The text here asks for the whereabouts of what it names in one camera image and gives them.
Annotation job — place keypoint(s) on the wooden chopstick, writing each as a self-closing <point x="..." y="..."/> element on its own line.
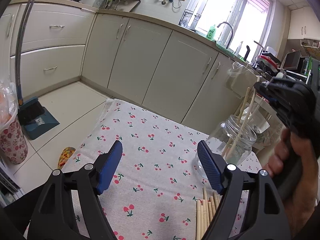
<point x="205" y="207"/>
<point x="216" y="201"/>
<point x="240" y="114"/>
<point x="202" y="218"/>
<point x="210" y="211"/>
<point x="198" y="220"/>

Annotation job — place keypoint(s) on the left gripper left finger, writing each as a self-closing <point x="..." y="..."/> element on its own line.
<point x="53" y="216"/>

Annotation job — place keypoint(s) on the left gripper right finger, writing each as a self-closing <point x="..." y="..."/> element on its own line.
<point x="265" y="216"/>

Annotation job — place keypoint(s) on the person right hand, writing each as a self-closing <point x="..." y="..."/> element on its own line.
<point x="300" y="204"/>

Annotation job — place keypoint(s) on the green dish soap bottle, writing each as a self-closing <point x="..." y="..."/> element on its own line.
<point x="211" y="33"/>

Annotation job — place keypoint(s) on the kitchen faucet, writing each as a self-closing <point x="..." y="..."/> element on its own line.
<point x="227" y="35"/>

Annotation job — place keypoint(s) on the cherry print tablecloth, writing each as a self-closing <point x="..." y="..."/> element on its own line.
<point x="154" y="190"/>

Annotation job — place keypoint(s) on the floral trash bin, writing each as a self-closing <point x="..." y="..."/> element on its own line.
<point x="13" y="142"/>

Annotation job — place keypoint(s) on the colourful slipper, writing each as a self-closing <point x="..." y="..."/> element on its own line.
<point x="65" y="155"/>

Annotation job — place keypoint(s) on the cream kitchen cabinets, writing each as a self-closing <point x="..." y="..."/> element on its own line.
<point x="156" y="65"/>

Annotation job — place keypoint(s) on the blue dustpan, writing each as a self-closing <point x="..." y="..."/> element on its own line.
<point x="35" y="119"/>

